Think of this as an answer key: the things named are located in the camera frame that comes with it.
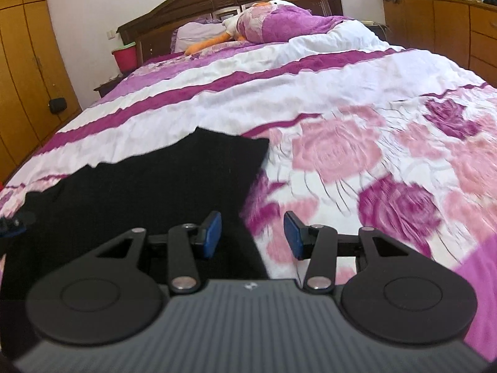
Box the lilac pillow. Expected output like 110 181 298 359
170 22 226 53

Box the purple floral bed quilt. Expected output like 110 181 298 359
1 19 496 360

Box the wooden wardrobe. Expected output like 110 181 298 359
0 0 81 183

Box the red plastic bucket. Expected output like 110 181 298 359
112 42 138 73

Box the small black hanging bag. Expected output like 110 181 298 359
48 97 67 115

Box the black knit sweater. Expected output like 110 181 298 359
1 128 269 359

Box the wooden drawer cabinet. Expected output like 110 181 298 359
383 0 497 86

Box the dark wooden headboard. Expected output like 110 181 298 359
117 0 343 64

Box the dark wooden nightstand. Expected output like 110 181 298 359
93 71 130 98

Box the white orange plush duck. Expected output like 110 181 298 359
183 0 300 56

